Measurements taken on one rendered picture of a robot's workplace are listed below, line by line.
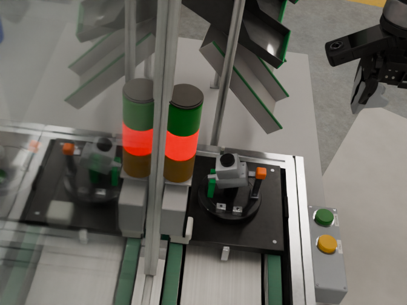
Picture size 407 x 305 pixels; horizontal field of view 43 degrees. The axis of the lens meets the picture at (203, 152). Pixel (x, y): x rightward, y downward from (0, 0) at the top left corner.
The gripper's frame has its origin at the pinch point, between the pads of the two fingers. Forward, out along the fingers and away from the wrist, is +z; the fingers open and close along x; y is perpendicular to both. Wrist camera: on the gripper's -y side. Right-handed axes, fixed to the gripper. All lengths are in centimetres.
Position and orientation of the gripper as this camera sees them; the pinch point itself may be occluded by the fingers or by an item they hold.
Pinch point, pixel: (352, 107)
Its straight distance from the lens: 104.2
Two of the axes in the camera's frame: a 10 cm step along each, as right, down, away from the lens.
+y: 9.9, 1.3, 0.3
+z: -1.1, 6.8, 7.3
